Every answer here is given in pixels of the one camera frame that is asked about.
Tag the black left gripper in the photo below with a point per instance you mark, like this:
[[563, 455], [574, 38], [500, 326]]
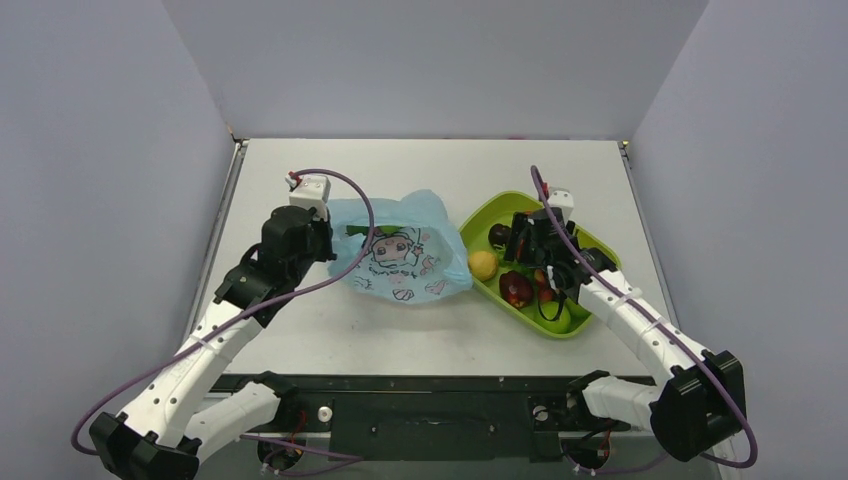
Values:
[[325, 229]]

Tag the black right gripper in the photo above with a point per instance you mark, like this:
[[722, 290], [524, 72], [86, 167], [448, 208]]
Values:
[[530, 227]]

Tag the red fake strawberry bunch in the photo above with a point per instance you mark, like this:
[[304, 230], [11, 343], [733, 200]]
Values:
[[545, 292]]

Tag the blue printed plastic bag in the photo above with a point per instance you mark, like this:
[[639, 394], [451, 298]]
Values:
[[415, 256]]

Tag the orange fake fruit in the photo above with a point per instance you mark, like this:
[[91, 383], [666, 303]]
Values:
[[525, 243]]

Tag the green fake lime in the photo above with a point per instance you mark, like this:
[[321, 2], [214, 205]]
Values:
[[371, 230]]

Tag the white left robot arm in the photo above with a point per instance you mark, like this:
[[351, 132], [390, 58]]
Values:
[[164, 433]]

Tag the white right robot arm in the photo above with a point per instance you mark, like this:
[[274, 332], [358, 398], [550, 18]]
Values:
[[697, 399]]

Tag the dark purple fake plum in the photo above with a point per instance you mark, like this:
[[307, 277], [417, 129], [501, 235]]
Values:
[[499, 235]]

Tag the dark red fake fruit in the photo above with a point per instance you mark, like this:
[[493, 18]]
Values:
[[516, 289]]

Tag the yellow fake lemon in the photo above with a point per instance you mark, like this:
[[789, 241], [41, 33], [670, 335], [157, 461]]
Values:
[[483, 265]]

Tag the green fake apple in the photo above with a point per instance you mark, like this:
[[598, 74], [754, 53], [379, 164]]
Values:
[[553, 317]]

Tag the green plastic tray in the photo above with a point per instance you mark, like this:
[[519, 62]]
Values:
[[474, 233]]

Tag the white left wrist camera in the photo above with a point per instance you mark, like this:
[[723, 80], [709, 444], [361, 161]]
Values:
[[310, 192]]

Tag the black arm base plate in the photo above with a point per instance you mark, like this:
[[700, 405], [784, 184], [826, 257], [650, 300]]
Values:
[[437, 418]]

